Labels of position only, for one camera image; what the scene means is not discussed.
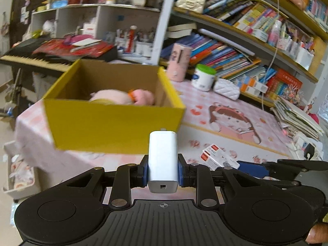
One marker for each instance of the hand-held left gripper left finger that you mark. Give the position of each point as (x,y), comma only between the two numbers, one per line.
(145,171)

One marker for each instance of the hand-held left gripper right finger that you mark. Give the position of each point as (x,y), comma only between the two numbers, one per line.
(182,171)

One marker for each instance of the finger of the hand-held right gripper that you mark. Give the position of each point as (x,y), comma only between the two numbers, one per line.
(252,169)
(305,164)

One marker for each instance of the white power adapter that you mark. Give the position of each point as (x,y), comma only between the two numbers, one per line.
(163,158)

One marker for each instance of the small white box red label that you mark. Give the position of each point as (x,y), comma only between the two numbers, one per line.
(210,161)
(220,153)

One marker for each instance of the yellow cardboard box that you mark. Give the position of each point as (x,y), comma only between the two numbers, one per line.
(112,125)

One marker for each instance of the pink chick plush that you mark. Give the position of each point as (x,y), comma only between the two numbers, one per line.
(142,97)

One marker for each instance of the pink plush pig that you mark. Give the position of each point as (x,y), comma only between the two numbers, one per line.
(110,95)

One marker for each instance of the person's right hand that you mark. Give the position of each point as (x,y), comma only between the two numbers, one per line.
(317,234)

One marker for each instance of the white power strip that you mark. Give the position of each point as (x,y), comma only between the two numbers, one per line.
(306,146)

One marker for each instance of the stack of newspapers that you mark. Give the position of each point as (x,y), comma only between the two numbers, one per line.
(297,119)

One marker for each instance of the printed cartoon desk mat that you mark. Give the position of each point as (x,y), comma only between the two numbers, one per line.
(230,123)

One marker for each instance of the wooden bookshelf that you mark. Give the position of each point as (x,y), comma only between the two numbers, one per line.
(256,99)

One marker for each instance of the stack of orange blue boxes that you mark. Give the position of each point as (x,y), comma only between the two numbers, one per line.
(281,84)

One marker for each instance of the white quilted pouch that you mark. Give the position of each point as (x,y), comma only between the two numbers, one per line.
(226,89)

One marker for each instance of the white tub green lid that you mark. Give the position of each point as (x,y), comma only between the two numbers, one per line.
(203,78)

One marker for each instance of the row of leaning books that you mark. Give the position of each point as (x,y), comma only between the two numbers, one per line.
(217,53)

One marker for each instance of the white pen holder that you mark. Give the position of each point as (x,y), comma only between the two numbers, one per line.
(143,48)
(120,43)

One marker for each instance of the white storage bin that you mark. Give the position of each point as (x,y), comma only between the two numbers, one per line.
(18,174)

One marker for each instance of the white rolled tube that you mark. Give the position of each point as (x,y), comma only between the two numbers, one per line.
(225,39)

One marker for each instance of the white envelope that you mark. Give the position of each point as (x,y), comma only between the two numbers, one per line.
(85,43)

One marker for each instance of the red paper sheets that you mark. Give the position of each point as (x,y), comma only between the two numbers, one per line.
(64,48)

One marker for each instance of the row of upright books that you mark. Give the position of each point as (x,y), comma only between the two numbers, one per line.
(256,18)

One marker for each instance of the white box red stripe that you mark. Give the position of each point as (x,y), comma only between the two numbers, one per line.
(89,28)

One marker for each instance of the white shelf unit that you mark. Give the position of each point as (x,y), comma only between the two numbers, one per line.
(107,18)

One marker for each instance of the black keyboard piano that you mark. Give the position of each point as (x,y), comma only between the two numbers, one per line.
(30,61)

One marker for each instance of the white pink plush toy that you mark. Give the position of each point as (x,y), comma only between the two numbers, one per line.
(48,27)

